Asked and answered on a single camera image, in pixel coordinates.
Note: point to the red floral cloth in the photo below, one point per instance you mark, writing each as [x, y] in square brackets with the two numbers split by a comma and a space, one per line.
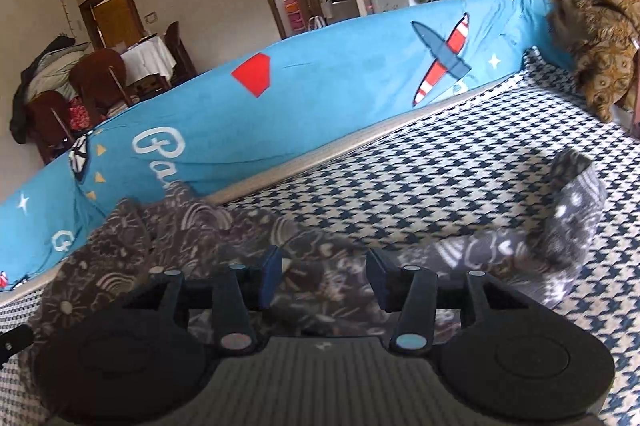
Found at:
[80, 113]

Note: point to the houndstooth sofa seat cover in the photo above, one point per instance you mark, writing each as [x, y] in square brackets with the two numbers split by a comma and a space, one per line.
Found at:
[450, 176]

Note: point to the dark coat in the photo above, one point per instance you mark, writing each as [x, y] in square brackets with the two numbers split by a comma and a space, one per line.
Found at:
[20, 105]

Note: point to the brown patterned cushion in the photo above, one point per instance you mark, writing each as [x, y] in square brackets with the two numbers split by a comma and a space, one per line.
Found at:
[605, 45]

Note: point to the blue printed sofa cover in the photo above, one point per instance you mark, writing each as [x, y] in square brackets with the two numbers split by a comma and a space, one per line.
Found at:
[325, 105]

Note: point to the pink drawer unit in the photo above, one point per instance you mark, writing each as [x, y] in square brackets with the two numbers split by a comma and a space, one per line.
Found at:
[294, 18]

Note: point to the yellowish wooden door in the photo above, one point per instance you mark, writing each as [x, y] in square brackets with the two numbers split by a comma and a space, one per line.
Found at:
[112, 23]

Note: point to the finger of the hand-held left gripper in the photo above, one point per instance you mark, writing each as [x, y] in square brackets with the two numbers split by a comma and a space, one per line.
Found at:
[15, 342]

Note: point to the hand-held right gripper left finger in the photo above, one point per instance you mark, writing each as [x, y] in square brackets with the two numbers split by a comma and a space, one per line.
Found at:
[272, 278]

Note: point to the table with white tablecloth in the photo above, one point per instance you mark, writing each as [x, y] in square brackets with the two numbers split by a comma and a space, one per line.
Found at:
[150, 58]

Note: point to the wooden chair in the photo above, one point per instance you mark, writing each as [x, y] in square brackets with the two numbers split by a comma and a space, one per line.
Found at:
[47, 120]
[180, 50]
[100, 80]

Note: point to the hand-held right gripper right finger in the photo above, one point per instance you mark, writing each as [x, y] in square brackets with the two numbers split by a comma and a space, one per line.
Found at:
[377, 281]

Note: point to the grey patterned zip jacket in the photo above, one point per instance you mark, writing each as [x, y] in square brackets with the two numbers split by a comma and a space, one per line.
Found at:
[200, 226]

